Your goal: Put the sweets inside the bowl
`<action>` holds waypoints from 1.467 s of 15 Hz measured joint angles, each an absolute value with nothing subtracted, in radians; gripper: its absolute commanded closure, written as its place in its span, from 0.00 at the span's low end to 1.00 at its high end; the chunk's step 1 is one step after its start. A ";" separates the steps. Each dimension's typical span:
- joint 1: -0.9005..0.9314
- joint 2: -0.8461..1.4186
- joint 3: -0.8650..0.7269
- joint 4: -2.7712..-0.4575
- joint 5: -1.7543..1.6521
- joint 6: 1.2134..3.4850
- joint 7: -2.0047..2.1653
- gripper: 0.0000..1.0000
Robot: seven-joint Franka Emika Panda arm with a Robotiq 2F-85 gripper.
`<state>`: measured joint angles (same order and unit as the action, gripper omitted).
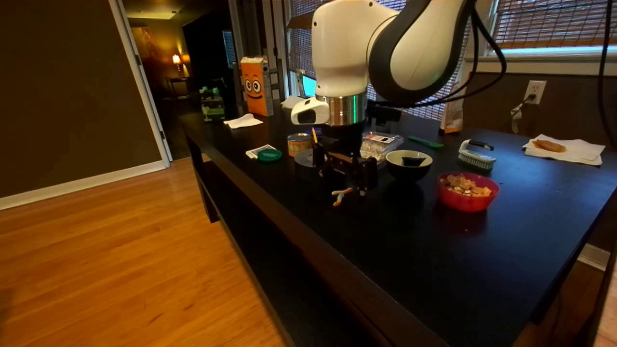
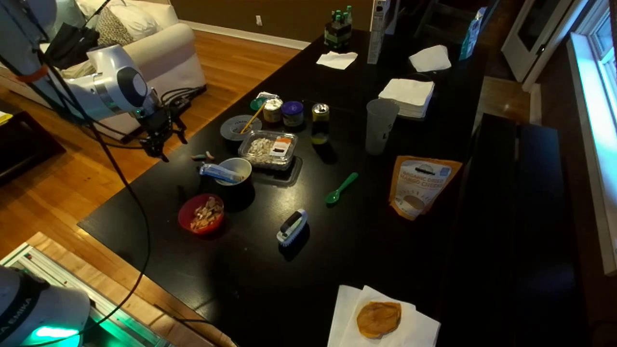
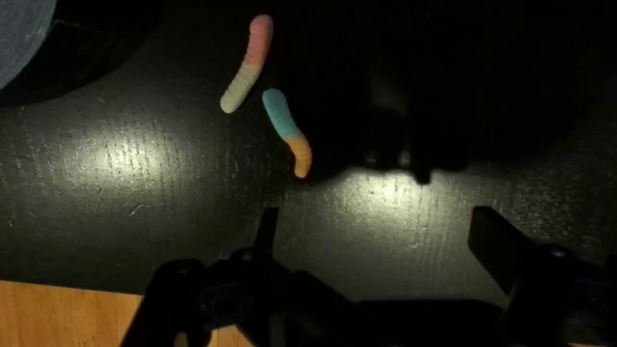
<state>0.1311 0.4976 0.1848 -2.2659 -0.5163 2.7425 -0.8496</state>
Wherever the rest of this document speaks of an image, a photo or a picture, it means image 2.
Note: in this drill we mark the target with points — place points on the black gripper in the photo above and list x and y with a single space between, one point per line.
159 125

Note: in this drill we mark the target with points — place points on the pink yellow gummy worm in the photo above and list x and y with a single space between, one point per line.
206 158

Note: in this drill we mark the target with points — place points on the red plastic bowl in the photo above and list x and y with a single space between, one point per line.
186 219

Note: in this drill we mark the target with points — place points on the white bowl dark contents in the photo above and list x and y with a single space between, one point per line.
240 181

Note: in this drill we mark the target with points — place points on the blue white snack packet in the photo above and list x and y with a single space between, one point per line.
217 173

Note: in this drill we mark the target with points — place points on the grey plate with utensil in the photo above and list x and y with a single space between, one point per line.
231 129

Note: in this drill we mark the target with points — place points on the mixed snacks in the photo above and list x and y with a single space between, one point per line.
208 215

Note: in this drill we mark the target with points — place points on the white sofa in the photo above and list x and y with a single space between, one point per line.
169 59

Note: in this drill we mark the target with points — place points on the wooden stick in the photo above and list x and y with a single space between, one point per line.
252 121

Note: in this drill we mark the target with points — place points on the green round lid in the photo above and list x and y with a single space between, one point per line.
256 104

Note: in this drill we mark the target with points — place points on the clear plastic food container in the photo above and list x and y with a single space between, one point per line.
267 150

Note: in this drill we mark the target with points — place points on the glass jar pale lid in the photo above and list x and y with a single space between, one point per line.
273 111

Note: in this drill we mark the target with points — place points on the dark low table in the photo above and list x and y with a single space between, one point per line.
26 146

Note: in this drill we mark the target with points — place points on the white sofa cushion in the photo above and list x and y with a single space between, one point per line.
138 17

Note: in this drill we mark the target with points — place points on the jar with blue lid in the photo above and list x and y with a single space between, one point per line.
294 113

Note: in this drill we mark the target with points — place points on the small metal can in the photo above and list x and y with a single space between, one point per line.
321 123

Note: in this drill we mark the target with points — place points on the green plastic spoon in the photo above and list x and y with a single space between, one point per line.
341 190

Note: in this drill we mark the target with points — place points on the white paper napkin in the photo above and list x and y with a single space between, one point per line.
431 59
337 61

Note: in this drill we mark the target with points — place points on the white napkin stack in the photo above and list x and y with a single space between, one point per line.
408 96

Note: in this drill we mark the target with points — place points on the orange white pouch bag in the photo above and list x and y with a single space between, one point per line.
422 186

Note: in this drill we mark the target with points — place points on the brown round cookie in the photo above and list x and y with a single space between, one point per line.
379 319

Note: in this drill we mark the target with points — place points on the blue bag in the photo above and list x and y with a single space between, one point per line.
474 32

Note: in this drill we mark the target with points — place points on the black bench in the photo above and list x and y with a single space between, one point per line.
514 225

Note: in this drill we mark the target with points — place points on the white framed glass panel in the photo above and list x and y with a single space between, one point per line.
543 32

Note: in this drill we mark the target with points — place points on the white wall outlet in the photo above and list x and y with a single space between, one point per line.
260 21

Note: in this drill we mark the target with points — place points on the wooden robot mount board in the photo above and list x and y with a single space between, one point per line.
165 316

